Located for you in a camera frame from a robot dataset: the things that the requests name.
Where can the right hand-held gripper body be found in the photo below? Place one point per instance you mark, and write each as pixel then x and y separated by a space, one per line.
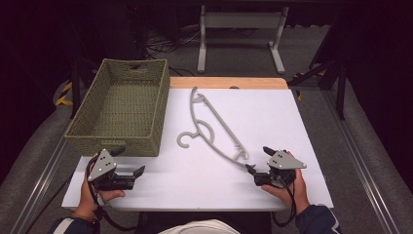
pixel 285 161

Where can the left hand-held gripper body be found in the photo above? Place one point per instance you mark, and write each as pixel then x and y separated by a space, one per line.
pixel 102 165

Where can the green woven basket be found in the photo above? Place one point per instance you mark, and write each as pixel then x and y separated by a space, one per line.
pixel 125 107

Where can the grey plastic clothes hanger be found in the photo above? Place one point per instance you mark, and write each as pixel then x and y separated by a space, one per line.
pixel 212 126

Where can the person's right hand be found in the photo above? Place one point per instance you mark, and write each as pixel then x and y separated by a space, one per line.
pixel 297 193

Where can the person's left hand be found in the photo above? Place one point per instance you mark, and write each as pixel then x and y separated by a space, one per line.
pixel 86 196

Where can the white table mat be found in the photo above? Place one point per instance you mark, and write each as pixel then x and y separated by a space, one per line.
pixel 259 117

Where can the yellow black hazard tape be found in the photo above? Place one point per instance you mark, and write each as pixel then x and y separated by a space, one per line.
pixel 63 97

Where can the person's white cap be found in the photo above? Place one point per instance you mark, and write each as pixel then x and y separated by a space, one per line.
pixel 201 227

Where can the black metal stand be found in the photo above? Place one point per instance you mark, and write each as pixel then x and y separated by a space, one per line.
pixel 339 84

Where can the grey metal stand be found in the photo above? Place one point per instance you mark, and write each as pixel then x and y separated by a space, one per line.
pixel 240 19

